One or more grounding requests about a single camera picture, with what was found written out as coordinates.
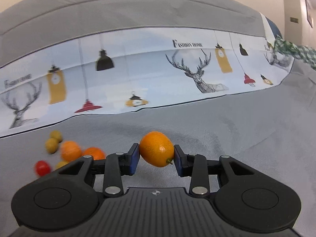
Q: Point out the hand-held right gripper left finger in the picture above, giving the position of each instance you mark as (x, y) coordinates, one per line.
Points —
(133, 158)

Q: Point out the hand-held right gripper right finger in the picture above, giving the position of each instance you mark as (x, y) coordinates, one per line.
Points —
(178, 161)

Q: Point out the oval orange citrus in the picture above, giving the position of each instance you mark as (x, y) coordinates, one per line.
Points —
(155, 149)

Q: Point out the round orange mandarin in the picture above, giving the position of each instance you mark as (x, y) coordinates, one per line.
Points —
(95, 153)
(70, 150)

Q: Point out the yellow-green round fruit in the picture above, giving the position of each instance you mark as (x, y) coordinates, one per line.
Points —
(61, 164)
(51, 146)
(55, 135)

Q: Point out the red cherry tomato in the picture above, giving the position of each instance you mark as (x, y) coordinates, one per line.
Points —
(42, 167)

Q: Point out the grey bedspread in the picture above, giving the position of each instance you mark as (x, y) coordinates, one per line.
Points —
(222, 133)

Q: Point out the deer and lamp printed cloth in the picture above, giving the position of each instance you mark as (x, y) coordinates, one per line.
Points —
(148, 79)

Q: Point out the grey padded headboard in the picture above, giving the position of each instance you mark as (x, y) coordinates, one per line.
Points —
(123, 5)

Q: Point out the green checkered cloth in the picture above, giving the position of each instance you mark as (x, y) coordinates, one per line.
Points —
(296, 50)

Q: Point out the navy and white cloth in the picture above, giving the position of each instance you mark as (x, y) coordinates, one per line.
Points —
(271, 27)

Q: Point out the small wall plate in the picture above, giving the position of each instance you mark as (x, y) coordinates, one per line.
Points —
(293, 19)

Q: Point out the dark wall picture frame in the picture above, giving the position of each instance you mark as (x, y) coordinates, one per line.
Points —
(308, 12)

